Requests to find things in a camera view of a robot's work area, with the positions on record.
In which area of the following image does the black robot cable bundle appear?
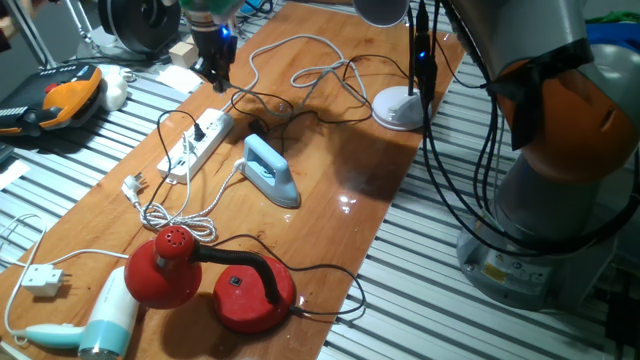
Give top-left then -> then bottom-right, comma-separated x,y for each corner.
407,0 -> 640,259

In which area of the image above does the white power strip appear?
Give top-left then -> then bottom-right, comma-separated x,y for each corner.
157,107 -> 235,185

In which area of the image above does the white rounded lump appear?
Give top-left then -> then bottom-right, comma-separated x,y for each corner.
97,63 -> 130,112

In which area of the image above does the white blue hair dryer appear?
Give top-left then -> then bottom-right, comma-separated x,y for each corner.
10,267 -> 141,360

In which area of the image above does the white power strip cord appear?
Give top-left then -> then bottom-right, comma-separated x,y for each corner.
217,33 -> 369,119

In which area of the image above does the black orange teach pendant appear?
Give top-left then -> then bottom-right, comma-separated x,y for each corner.
0,62 -> 104,139

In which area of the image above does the light blue travel iron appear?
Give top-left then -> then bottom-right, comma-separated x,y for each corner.
239,133 -> 302,210

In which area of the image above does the black filament spool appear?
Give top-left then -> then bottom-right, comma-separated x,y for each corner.
97,0 -> 182,55

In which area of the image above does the thin black cord with switch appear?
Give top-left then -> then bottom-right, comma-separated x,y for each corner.
227,53 -> 416,156

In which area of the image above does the braided cord with white plug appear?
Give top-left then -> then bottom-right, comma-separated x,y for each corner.
121,158 -> 249,245

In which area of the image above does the white hair dryer cord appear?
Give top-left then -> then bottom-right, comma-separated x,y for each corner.
0,130 -> 199,349

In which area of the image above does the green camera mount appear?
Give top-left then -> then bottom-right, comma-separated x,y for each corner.
179,0 -> 246,17

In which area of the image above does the grey metal stand leg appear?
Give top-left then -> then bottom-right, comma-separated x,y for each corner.
4,0 -> 57,70
62,0 -> 96,42

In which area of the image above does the blue plastic bag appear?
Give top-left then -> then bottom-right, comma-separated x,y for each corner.
584,22 -> 640,51

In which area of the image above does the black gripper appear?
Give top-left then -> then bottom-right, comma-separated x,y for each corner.
189,25 -> 239,95

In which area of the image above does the orange wooden board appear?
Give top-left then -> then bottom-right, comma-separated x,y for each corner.
0,2 -> 466,360

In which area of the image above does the red desk lamp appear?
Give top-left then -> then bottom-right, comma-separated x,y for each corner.
123,224 -> 296,335

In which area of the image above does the black lamp cord with plug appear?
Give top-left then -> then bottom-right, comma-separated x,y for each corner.
142,109 -> 367,317

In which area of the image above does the white paper sheet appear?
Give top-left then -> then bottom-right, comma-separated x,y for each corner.
0,159 -> 31,191
157,64 -> 205,95

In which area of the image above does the blue white plastic object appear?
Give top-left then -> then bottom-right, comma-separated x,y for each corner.
238,0 -> 274,15

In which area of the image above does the small wooden cube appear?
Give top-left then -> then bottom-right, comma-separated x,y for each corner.
168,41 -> 199,70

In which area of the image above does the white cylindrical device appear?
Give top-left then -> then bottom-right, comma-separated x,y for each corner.
352,0 -> 411,28

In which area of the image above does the white square plug adapter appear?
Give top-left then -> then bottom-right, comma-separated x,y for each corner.
20,263 -> 66,299

